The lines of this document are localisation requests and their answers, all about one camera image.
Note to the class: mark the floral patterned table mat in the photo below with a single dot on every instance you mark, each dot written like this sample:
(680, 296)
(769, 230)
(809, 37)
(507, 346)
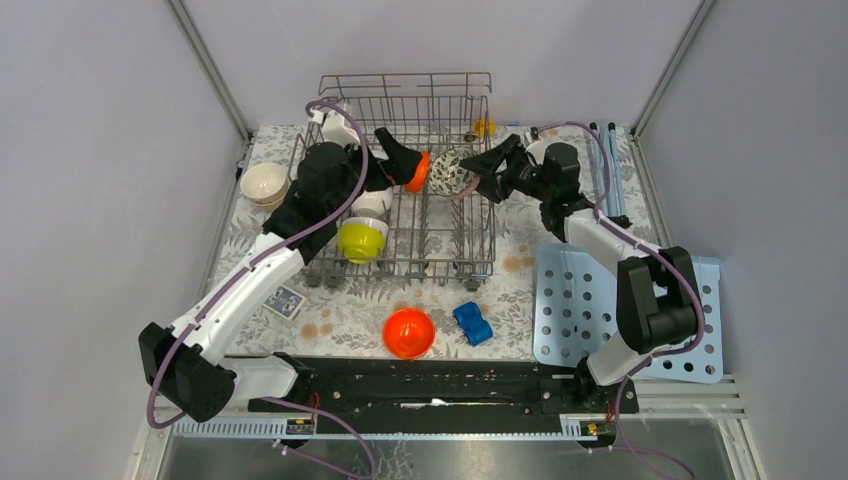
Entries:
(347, 321)

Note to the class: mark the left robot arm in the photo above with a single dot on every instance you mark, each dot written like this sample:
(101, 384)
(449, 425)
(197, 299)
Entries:
(186, 362)

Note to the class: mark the yellow-green bowl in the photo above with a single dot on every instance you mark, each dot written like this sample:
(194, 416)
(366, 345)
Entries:
(362, 240)

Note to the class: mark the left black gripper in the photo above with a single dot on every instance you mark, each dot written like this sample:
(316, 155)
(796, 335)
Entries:
(402, 163)

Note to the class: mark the blue toy car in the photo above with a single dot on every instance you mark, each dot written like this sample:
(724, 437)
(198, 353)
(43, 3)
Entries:
(470, 320)

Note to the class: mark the plain beige bowl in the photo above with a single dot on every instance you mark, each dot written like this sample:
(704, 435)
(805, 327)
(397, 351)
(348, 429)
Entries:
(269, 206)

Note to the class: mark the pink patterned bowl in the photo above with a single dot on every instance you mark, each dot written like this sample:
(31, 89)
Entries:
(447, 178)

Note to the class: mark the light blue perforated board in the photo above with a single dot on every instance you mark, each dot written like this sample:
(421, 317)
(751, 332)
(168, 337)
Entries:
(575, 315)

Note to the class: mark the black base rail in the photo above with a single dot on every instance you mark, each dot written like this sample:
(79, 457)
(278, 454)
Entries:
(382, 396)

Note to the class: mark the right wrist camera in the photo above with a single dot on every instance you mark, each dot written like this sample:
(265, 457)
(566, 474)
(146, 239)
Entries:
(535, 148)

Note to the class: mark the orange bowl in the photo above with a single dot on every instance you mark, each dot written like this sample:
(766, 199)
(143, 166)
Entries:
(418, 182)
(408, 333)

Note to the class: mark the beige bowl with leaf pattern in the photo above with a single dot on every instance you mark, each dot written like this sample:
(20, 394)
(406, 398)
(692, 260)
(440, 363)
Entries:
(264, 183)

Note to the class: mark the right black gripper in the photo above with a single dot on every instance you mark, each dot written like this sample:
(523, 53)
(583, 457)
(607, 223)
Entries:
(496, 187)

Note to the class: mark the yellow rubber duck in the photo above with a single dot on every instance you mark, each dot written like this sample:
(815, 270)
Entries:
(484, 127)

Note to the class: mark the orange bowl front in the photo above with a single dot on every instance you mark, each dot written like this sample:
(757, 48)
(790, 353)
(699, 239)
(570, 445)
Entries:
(408, 333)

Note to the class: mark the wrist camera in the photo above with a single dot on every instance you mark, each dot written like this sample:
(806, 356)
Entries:
(334, 128)
(535, 148)

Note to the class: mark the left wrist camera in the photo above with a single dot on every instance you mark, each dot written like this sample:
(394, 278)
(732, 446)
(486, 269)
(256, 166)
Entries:
(334, 128)

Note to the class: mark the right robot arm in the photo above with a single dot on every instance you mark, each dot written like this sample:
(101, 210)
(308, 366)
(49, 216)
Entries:
(657, 300)

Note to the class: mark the grey wire dish rack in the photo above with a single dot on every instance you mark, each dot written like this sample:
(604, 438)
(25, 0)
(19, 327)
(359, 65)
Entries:
(430, 237)

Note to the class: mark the blue folded metal stand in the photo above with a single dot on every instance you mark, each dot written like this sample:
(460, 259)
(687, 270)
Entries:
(608, 174)

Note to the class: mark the white ribbed bowl middle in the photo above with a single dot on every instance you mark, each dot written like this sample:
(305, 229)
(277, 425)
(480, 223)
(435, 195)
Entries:
(373, 204)

